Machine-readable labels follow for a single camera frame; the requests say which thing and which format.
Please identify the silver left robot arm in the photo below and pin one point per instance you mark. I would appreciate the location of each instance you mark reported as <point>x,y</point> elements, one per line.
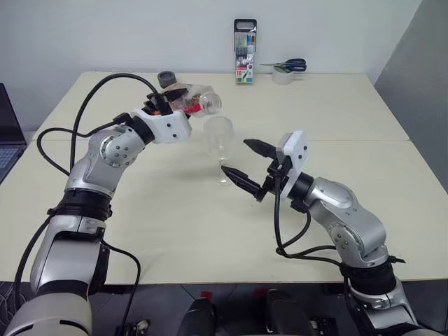
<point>112,150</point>

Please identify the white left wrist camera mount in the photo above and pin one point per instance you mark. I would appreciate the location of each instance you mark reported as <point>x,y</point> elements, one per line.
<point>171,126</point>

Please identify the clear plastic bottle red label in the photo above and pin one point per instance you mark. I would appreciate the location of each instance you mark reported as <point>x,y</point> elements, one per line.
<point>210,103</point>

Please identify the white tape roll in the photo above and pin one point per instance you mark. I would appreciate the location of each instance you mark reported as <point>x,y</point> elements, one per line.
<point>283,77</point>

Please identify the dark rounded shape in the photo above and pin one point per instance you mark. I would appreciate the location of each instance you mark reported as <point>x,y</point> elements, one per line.
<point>201,318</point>
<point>285,313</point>

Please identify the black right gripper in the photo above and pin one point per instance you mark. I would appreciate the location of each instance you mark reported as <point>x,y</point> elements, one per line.
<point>274,178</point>

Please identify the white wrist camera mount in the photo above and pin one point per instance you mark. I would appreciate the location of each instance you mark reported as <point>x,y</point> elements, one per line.
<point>295,154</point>
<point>171,126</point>

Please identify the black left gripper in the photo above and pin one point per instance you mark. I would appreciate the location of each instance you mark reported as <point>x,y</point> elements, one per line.
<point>162,105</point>

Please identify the dark laptop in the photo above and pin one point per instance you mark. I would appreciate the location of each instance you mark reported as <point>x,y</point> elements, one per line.
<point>8,133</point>

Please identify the marker pen pack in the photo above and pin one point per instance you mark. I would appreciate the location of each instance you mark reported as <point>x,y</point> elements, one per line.
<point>244,63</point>

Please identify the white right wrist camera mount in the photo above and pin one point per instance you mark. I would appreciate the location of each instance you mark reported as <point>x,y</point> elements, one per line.
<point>295,154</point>

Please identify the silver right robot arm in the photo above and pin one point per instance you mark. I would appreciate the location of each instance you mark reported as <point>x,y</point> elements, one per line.
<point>350,217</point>

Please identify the small dark bottle cap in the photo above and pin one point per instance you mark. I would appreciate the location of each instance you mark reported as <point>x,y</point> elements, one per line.
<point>166,80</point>

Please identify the small red piece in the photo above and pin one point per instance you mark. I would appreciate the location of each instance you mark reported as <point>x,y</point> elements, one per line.
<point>206,293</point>

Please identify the clear wine glass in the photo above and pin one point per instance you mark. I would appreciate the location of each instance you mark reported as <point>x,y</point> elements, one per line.
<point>218,140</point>

